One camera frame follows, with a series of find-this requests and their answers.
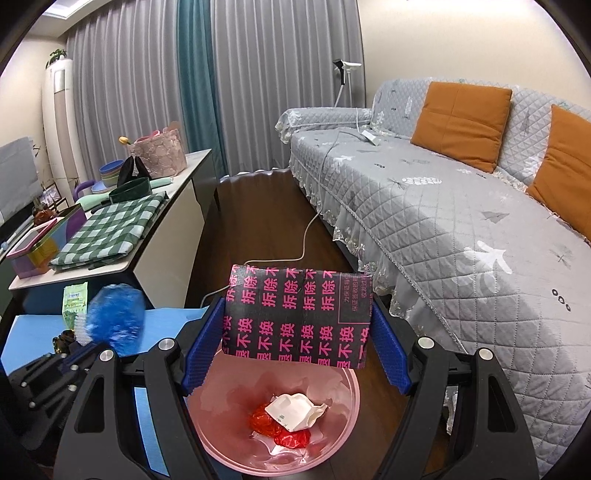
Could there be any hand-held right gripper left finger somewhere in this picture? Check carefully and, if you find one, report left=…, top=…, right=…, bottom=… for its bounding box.
left=55, top=295, right=227, bottom=480

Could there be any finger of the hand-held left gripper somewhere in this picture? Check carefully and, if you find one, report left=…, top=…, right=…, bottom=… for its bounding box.
left=25, top=344, right=105, bottom=376
left=28, top=367, right=95, bottom=412

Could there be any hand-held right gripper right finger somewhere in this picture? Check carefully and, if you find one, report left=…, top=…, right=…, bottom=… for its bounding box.
left=372, top=293, right=541, bottom=480

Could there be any black gold scrunchie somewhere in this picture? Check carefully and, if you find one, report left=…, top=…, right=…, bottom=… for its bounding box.
left=52, top=329, right=77, bottom=355

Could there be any green printed packet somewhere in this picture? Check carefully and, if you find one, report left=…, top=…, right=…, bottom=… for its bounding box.
left=61, top=282, right=89, bottom=330

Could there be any pink trash bin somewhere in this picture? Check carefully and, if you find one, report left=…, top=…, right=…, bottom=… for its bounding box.
left=185, top=355, right=361, bottom=476

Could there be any blue plastic bag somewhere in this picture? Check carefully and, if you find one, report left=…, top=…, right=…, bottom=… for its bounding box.
left=74, top=284, right=146, bottom=356

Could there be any black pink printed box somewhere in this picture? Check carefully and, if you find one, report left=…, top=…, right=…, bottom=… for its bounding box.
left=222, top=264, right=374, bottom=370

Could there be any white paper wrapper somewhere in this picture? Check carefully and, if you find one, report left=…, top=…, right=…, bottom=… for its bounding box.
left=264, top=393, right=328, bottom=433

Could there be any colourful tin box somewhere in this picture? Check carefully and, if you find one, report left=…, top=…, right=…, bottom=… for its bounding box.
left=6, top=203, right=88, bottom=279

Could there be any white topped cabinet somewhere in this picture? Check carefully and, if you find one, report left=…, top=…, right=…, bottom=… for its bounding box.
left=8, top=148, right=220, bottom=315

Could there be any green checkered cloth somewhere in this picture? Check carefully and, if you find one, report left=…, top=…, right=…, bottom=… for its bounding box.
left=48, top=193, right=168, bottom=271

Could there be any grey quilted sofa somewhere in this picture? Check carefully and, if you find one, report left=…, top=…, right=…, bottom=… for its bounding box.
left=276, top=78, right=591, bottom=462

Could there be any mint green cloth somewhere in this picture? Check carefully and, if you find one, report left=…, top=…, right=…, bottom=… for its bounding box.
left=76, top=175, right=174, bottom=213

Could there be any grey printed tv cover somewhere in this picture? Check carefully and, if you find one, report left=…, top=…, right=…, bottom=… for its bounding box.
left=0, top=137, right=43, bottom=220

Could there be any stack of coloured bowls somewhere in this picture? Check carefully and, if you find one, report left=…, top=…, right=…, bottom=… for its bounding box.
left=98, top=160, right=125, bottom=185

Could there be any pink lace basket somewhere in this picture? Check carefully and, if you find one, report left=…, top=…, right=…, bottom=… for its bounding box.
left=128, top=122, right=188, bottom=180

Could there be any white standing air conditioner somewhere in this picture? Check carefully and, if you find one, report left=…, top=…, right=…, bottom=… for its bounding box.
left=42, top=58, right=86, bottom=204

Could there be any orange cushion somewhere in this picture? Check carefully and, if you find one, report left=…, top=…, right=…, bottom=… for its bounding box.
left=411, top=82, right=513, bottom=174
left=526, top=104, right=591, bottom=241

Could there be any teal curtain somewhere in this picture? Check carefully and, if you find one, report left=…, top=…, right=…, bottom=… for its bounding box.
left=178, top=0, right=227, bottom=176

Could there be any white stand with black clamp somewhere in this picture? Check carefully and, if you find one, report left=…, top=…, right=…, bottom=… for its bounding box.
left=333, top=58, right=361, bottom=112

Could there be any grey pleated curtain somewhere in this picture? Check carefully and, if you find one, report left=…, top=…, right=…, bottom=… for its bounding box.
left=210, top=0, right=365, bottom=174
left=65, top=0, right=185, bottom=167

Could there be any white cable with adapter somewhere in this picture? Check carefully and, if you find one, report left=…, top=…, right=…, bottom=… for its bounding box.
left=199, top=108, right=384, bottom=308

